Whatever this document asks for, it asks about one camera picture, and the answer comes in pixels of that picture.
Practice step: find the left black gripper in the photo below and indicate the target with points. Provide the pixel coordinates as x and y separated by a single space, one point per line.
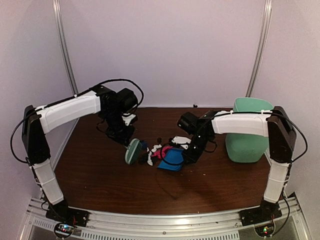
123 138

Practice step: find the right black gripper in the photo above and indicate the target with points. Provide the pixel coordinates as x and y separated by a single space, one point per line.
193 158

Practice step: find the mint green hand brush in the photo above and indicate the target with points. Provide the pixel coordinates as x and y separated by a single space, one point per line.
133 151

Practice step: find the blue plastic dustpan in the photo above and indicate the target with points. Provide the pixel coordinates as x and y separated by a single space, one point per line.
172 159

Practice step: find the dark blue scrap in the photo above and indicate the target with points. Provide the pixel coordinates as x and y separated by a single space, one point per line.
144 145

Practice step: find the large pink paper scrap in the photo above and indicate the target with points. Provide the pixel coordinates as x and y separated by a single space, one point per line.
161 152

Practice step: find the long white paper scrap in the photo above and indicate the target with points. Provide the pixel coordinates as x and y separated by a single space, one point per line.
150 152

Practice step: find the small white paper scrap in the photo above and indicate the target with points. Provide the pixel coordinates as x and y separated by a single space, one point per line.
157 146

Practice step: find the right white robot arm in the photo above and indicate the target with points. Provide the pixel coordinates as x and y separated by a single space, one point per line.
273 124

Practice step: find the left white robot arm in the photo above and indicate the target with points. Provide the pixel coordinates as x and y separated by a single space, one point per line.
112 107

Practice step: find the mint green waste bin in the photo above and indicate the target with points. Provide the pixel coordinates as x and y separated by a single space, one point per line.
245 148

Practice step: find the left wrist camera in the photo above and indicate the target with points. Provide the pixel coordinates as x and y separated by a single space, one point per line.
129 118

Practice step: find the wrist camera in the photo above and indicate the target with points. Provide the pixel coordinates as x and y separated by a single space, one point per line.
129 118
181 141

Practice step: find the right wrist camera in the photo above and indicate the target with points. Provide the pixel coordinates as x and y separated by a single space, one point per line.
181 141

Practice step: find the front aluminium rail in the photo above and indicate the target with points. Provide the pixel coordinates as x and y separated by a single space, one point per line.
221 225

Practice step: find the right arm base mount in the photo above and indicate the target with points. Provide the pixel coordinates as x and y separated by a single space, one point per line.
262 218

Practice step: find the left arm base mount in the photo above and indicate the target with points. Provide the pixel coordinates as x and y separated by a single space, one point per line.
67 219

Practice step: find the left aluminium frame post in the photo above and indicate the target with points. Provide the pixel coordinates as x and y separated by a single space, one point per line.
63 45

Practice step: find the aluminium frame post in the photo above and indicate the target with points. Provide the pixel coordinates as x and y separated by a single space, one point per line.
264 31
63 45

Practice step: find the right aluminium frame post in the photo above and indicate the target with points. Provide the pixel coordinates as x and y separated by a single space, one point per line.
264 31

